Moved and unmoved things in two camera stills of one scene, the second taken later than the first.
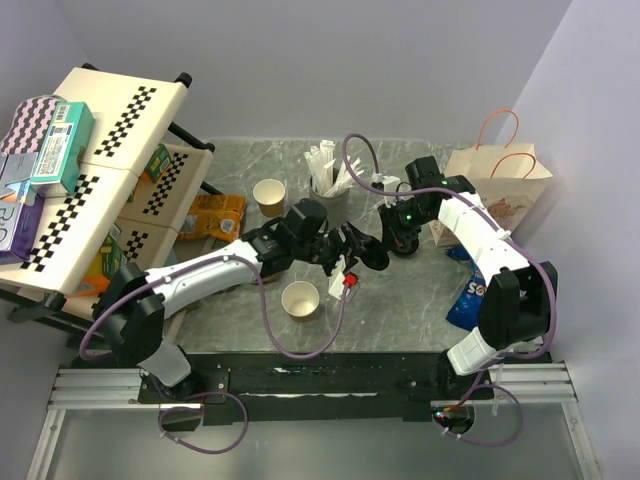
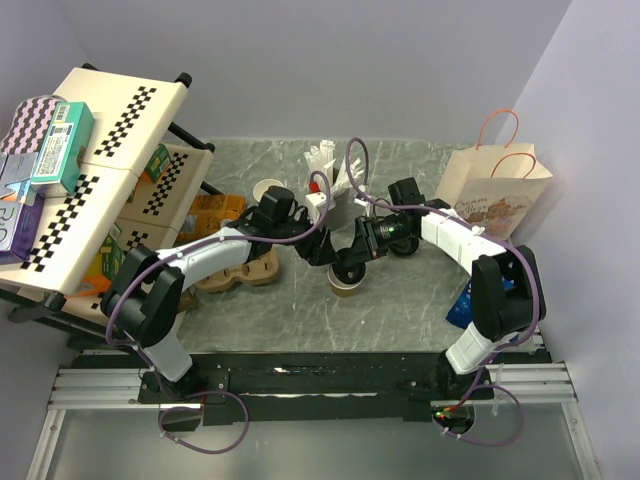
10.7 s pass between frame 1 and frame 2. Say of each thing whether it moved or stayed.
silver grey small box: stayed
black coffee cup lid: moved
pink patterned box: stayed
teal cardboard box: stayed
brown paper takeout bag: stayed
